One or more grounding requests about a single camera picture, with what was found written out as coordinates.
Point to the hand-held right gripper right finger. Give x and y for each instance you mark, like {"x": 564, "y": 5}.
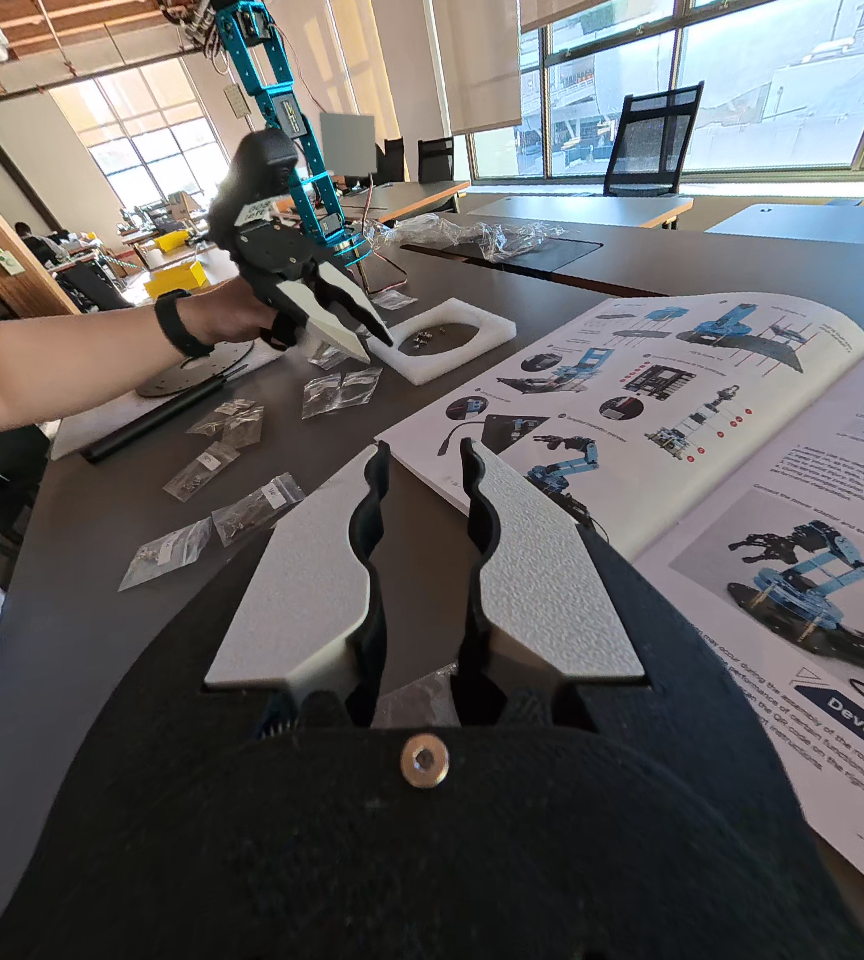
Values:
{"x": 552, "y": 600}

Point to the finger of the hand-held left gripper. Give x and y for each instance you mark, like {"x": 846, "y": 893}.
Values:
{"x": 312, "y": 311}
{"x": 345, "y": 292}

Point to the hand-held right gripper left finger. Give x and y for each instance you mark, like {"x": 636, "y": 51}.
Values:
{"x": 297, "y": 600}

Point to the small clear screw bag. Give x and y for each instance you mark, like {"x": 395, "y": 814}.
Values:
{"x": 165, "y": 553}
{"x": 235, "y": 407}
{"x": 327, "y": 355}
{"x": 394, "y": 301}
{"x": 363, "y": 380}
{"x": 323, "y": 397}
{"x": 203, "y": 470}
{"x": 417, "y": 697}
{"x": 225, "y": 433}
{"x": 259, "y": 508}

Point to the white foam frame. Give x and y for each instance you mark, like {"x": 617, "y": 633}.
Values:
{"x": 477, "y": 330}

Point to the robot arm instruction booklet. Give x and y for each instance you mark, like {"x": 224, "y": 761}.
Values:
{"x": 702, "y": 487}

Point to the person's left forearm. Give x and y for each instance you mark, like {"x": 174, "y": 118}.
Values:
{"x": 64, "y": 367}

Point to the blue toy robot arm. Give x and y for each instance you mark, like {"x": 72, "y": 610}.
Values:
{"x": 251, "y": 75}

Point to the dark grey desk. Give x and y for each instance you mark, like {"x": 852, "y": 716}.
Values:
{"x": 101, "y": 637}

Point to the dark neighbouring desk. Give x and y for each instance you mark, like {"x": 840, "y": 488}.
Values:
{"x": 702, "y": 270}

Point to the person's left hand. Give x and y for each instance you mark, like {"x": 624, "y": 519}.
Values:
{"x": 233, "y": 315}

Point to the cluster of small metal screws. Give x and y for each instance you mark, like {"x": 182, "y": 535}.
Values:
{"x": 424, "y": 339}

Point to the yellow storage bin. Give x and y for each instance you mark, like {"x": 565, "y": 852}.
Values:
{"x": 176, "y": 281}
{"x": 171, "y": 241}

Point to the wooden-edged table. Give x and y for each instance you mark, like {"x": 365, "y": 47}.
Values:
{"x": 402, "y": 196}

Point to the black wristwatch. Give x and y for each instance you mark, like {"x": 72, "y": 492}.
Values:
{"x": 173, "y": 322}

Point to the crumpled clear plastic wrap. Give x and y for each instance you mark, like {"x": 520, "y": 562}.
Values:
{"x": 462, "y": 236}

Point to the round black metal plate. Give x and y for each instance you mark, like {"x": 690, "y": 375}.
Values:
{"x": 176, "y": 375}

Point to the large glass window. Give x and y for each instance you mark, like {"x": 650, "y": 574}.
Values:
{"x": 777, "y": 90}
{"x": 139, "y": 142}

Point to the black tube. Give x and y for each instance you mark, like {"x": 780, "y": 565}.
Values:
{"x": 146, "y": 420}

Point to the white foam sheet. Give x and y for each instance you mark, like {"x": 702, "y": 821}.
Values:
{"x": 101, "y": 420}

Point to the grey table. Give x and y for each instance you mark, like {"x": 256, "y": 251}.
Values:
{"x": 574, "y": 206}
{"x": 814, "y": 223}

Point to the beige roller blind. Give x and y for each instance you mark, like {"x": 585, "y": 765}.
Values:
{"x": 477, "y": 67}

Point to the black mesh office chair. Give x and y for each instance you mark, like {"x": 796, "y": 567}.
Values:
{"x": 653, "y": 142}

